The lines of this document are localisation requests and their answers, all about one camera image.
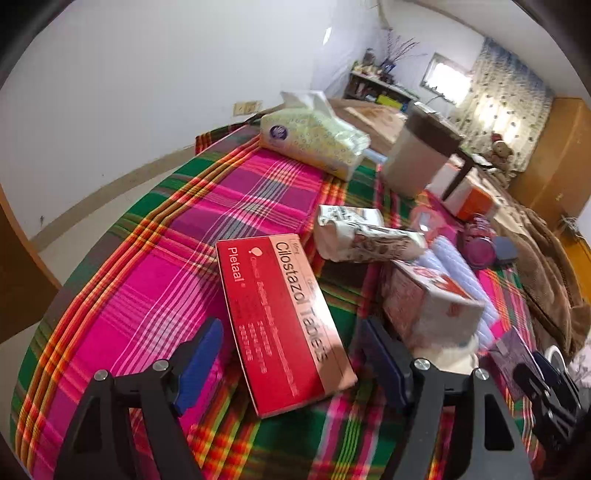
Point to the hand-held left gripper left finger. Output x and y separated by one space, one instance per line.
203 364

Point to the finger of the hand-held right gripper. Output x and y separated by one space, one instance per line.
551 369
531 378

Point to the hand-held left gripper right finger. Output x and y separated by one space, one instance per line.
383 360

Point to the white waste bin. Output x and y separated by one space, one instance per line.
554 353

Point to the purple foil packet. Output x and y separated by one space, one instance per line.
510 350

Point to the pink white printed carton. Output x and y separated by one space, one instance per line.
425 304

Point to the red medicine box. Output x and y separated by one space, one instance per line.
277 323

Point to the lavender ribbed plastic roll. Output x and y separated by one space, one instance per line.
461 272

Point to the printed paper wrapper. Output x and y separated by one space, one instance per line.
364 240

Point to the pale pink bedsheet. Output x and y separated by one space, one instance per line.
582 371

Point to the pink green plaid cloth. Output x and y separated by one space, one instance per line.
138 300

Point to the brown fleece blanket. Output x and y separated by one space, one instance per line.
545 277

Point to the wooden bed footboard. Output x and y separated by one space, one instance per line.
579 251

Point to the blue grey pouch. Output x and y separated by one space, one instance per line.
505 249

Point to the pink plastic jar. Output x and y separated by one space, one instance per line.
480 249

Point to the pink round tape holder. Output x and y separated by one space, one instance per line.
425 221

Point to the white and orange box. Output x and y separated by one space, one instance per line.
471 198

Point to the wooden board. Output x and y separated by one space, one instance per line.
23 286

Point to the beige mug with brown band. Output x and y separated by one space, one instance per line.
415 157

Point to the wooden wardrobe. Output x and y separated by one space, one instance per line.
558 157

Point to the brown teddy bear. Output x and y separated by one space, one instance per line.
501 150

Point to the yellow floral tissue pack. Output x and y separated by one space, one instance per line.
314 138

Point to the floral curtain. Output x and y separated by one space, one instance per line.
503 101

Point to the cluttered white shelf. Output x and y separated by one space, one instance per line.
374 87

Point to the small window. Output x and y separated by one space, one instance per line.
445 78

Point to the dried branches in vase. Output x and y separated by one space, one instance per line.
399 50

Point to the beige wall socket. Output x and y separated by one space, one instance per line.
247 108

